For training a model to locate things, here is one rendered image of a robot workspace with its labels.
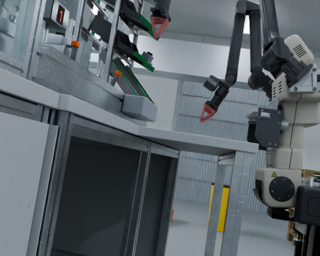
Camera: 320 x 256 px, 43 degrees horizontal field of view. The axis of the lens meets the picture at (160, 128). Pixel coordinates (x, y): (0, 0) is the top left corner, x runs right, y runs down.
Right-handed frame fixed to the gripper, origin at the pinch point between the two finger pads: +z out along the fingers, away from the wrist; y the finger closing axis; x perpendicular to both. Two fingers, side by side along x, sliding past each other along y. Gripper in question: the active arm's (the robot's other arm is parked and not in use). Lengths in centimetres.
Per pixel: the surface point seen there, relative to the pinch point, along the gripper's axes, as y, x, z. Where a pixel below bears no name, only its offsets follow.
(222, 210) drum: -366, 22, 93
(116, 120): 52, 8, 39
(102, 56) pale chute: -17.6, -27.6, 6.5
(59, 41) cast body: 41.6, -17.0, 18.4
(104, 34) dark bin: -17.3, -28.8, -3.1
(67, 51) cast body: 38.9, -15.2, 20.4
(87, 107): 71, 8, 39
